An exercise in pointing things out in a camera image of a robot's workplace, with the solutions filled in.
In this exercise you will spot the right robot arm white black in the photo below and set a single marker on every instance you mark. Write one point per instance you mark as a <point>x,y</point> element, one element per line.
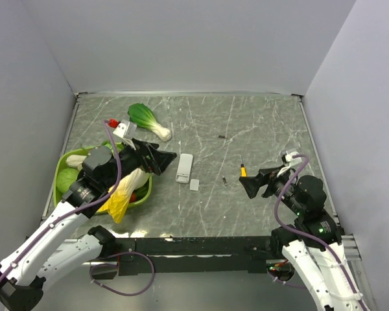
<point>313,245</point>

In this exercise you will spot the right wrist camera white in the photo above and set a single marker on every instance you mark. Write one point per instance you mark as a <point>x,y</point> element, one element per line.
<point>289,158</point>

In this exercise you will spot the white battery cover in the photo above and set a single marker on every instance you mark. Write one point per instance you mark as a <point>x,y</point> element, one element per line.
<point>194,184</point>

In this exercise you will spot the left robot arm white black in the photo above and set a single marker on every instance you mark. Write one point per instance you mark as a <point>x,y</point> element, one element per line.
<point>43,259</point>

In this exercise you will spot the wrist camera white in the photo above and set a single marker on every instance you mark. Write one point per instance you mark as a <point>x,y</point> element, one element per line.
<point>289,158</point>
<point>124,130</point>

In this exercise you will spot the red tomato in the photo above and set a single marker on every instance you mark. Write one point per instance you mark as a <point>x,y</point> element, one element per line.
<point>133,197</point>

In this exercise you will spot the round green cabbage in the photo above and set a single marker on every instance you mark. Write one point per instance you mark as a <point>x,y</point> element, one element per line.
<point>65,179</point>

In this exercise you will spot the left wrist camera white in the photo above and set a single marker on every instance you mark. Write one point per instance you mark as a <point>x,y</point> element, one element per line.
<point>124,130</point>

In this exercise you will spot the green plastic basket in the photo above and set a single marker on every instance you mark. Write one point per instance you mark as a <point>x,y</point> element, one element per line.
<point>142,193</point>

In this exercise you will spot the yellow handled screwdriver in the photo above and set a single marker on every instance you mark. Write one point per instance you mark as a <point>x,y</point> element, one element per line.
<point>243,168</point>

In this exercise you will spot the green bok choy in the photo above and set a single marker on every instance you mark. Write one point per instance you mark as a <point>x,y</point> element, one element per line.
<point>143,117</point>

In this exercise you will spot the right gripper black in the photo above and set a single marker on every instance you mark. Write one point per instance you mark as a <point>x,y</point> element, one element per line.
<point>251,183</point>

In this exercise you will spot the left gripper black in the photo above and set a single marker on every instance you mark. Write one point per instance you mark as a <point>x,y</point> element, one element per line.
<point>157,160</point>

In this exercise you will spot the white remote control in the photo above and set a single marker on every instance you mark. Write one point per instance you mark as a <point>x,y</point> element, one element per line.
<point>183,172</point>

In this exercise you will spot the white radish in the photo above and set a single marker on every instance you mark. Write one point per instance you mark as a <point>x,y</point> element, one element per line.
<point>75,161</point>

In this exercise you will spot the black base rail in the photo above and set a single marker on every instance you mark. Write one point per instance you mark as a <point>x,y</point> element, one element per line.
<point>133,256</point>

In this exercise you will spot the napa cabbage yellow white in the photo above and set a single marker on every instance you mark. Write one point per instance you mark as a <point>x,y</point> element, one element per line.
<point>118,202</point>

